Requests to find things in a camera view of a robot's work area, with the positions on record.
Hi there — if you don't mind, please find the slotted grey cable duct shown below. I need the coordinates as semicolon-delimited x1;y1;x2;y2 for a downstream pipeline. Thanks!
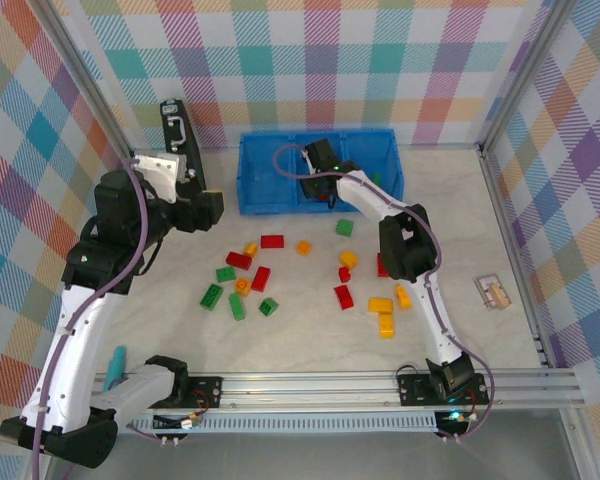
128;413;439;435

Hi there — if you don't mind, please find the aluminum table edge rail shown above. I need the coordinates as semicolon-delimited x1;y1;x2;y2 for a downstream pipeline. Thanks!
477;143;556;370

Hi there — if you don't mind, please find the large green lego brick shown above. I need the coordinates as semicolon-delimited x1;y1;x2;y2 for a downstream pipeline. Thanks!
199;283;226;312

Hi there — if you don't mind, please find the black case with handle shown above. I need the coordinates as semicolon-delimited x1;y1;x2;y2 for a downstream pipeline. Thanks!
159;98;206;194

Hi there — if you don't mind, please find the aluminum frame post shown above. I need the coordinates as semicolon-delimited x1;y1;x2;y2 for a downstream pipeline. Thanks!
477;0;579;151
29;0;136;159

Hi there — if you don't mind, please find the blue three-compartment bin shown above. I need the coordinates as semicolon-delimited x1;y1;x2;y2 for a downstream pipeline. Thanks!
237;128;405;217

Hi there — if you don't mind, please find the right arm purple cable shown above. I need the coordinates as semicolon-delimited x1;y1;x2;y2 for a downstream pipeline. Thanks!
273;144;497;444

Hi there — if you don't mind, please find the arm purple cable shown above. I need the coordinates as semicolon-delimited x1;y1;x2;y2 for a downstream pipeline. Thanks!
29;157;149;480
273;144;497;444

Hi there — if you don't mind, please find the narrow green lego brick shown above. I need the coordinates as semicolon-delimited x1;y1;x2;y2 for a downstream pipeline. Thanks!
228;292;248;322

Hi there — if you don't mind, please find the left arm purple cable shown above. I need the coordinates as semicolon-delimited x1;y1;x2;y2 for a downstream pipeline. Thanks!
29;157;149;480

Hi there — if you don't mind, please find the aluminum frame leg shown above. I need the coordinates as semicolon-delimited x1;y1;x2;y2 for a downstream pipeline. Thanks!
559;409;599;480

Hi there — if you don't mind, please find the teal marker pen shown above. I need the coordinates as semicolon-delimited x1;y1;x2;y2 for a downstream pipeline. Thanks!
104;345;129;396

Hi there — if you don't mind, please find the aluminum base rail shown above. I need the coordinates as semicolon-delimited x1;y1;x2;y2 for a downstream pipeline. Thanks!
92;368;581;415

